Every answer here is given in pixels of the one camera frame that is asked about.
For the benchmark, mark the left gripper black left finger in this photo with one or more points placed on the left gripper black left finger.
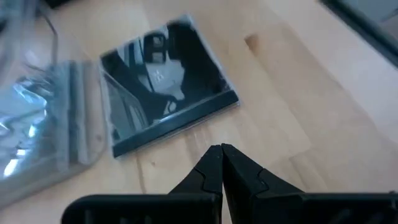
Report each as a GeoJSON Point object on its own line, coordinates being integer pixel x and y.
{"type": "Point", "coordinates": [186, 205]}

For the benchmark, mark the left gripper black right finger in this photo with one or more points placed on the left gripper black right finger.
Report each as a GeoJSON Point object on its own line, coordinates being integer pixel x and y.
{"type": "Point", "coordinates": [248, 193]}

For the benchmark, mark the clear lids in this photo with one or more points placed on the clear lids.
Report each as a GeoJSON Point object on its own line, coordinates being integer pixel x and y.
{"type": "Point", "coordinates": [186, 81]}

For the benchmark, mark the black jewel case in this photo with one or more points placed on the black jewel case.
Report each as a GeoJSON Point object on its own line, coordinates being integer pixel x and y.
{"type": "Point", "coordinates": [28, 124]}

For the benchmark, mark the black aluminium table frame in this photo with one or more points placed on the black aluminium table frame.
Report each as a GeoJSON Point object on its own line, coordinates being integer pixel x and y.
{"type": "Point", "coordinates": [367, 31]}

